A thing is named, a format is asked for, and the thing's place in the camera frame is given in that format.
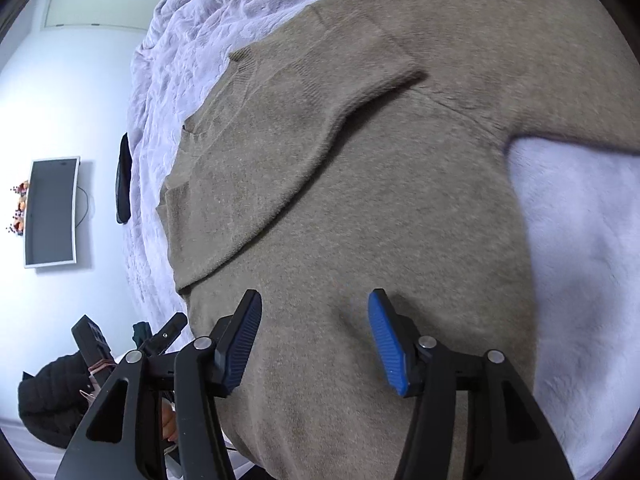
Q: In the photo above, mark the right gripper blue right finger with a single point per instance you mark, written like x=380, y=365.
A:
x=417, y=367

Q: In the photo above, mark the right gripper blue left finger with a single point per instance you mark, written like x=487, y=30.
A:
x=210, y=368

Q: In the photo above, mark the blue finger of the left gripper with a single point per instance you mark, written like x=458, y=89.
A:
x=161, y=341

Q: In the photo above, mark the brown knit sweater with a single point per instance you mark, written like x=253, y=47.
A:
x=360, y=145

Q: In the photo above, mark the person's left hand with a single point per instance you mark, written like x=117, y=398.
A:
x=169, y=423

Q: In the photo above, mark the dark green hanging garment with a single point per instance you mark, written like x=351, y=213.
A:
x=141, y=332

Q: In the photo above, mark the dark folded cloth on bed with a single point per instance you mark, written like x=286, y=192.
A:
x=122, y=182

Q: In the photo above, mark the lavender textured bedspread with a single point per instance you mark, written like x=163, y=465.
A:
x=581, y=208

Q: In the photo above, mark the wall mounted monitor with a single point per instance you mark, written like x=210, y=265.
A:
x=50, y=214

